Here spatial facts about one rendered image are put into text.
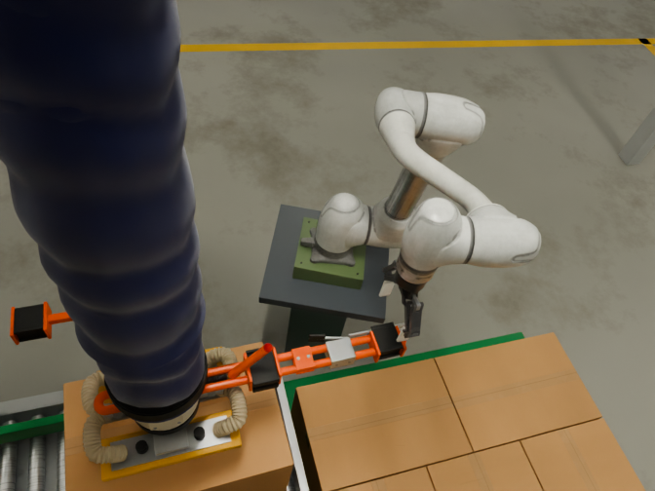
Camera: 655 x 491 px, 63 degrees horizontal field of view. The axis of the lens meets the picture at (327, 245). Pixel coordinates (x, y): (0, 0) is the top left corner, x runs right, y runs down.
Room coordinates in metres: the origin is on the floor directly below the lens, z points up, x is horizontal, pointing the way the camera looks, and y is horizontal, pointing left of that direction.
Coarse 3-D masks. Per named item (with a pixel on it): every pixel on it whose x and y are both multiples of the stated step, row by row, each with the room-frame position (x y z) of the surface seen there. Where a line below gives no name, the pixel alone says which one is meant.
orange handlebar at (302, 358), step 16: (48, 320) 0.59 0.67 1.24; (64, 320) 0.61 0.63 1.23; (368, 336) 0.75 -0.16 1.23; (288, 352) 0.65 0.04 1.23; (304, 352) 0.66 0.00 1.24; (320, 352) 0.67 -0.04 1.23; (368, 352) 0.70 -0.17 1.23; (208, 368) 0.56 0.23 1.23; (224, 368) 0.57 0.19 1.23; (288, 368) 0.60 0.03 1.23; (304, 368) 0.61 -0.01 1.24; (208, 384) 0.52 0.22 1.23; (224, 384) 0.53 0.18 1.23; (240, 384) 0.54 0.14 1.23; (96, 400) 0.42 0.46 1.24
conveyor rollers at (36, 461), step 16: (0, 448) 0.42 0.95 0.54; (16, 448) 0.43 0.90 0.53; (32, 448) 0.44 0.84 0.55; (0, 464) 0.37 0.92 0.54; (16, 464) 0.39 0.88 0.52; (32, 464) 0.39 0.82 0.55; (64, 464) 0.41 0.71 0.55; (0, 480) 0.32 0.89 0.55; (32, 480) 0.34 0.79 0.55; (64, 480) 0.36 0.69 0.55
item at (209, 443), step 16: (208, 416) 0.48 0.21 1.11; (224, 416) 0.49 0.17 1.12; (144, 432) 0.41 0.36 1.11; (192, 432) 0.43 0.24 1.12; (208, 432) 0.44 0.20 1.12; (128, 448) 0.36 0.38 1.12; (144, 448) 0.36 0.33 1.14; (192, 448) 0.39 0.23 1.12; (208, 448) 0.40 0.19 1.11; (224, 448) 0.41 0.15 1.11; (112, 464) 0.32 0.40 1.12; (128, 464) 0.32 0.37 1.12; (144, 464) 0.33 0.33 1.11; (160, 464) 0.34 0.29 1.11
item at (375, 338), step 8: (384, 328) 0.77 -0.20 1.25; (392, 328) 0.78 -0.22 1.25; (376, 336) 0.74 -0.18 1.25; (384, 336) 0.75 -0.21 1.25; (392, 336) 0.75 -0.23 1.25; (368, 344) 0.74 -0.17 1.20; (376, 344) 0.72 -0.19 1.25; (384, 344) 0.72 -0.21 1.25; (392, 344) 0.73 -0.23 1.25; (400, 344) 0.73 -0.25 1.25; (376, 352) 0.70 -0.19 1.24; (384, 352) 0.70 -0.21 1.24; (392, 352) 0.72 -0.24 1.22; (400, 352) 0.73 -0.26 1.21; (376, 360) 0.69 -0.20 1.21
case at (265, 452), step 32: (64, 384) 0.54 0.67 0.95; (64, 416) 0.45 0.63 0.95; (256, 416) 0.56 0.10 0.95; (64, 448) 0.37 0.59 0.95; (256, 448) 0.47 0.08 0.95; (288, 448) 0.49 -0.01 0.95; (96, 480) 0.31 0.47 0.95; (128, 480) 0.32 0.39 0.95; (160, 480) 0.34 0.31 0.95; (192, 480) 0.35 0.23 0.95; (224, 480) 0.37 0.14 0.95; (256, 480) 0.40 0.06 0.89; (288, 480) 0.45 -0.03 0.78
